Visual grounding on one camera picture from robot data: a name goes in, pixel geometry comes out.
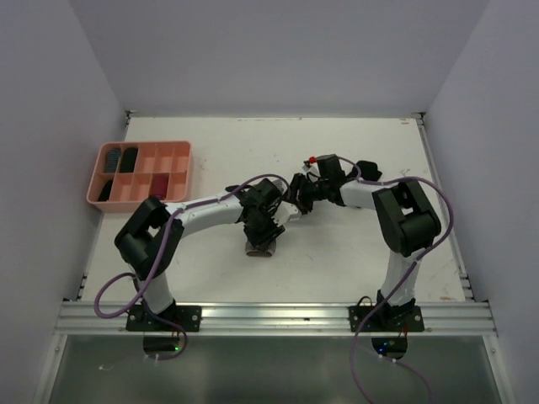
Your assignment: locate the grey striped underwear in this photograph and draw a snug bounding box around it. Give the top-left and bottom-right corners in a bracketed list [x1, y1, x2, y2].
[104, 147, 121, 173]
[245, 240, 276, 258]

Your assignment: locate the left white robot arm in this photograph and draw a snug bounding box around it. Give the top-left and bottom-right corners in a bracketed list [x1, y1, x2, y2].
[115, 178, 298, 331]

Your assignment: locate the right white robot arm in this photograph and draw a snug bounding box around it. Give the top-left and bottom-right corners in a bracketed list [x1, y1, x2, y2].
[286, 154, 441, 331]

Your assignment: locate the dark red rolled underwear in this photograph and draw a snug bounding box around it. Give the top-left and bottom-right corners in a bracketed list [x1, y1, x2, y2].
[149, 173, 169, 200]

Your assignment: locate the grey striped rolled underwear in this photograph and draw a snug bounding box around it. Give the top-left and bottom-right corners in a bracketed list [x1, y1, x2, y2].
[104, 147, 121, 173]

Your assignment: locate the pink divided organizer tray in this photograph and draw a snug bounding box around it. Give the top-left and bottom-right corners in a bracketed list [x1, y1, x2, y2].
[86, 141, 193, 213]

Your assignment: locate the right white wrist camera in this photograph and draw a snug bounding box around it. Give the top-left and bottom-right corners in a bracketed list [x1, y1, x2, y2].
[302, 157, 319, 176]

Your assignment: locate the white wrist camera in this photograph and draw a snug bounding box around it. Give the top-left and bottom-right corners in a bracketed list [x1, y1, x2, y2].
[302, 157, 319, 176]
[273, 201, 302, 226]

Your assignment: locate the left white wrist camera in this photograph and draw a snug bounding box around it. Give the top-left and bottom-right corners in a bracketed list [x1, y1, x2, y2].
[273, 201, 302, 226]

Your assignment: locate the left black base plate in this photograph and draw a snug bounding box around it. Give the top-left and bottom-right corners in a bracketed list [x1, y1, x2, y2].
[125, 304, 202, 332]

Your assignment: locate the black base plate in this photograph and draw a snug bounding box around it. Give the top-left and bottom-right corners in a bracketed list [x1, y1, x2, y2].
[347, 296, 425, 332]
[125, 304, 202, 332]

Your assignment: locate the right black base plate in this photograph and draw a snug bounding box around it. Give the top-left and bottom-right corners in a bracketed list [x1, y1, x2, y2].
[347, 296, 425, 332]

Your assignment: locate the aluminium mounting rail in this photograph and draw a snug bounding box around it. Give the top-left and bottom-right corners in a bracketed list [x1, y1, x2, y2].
[54, 301, 497, 337]

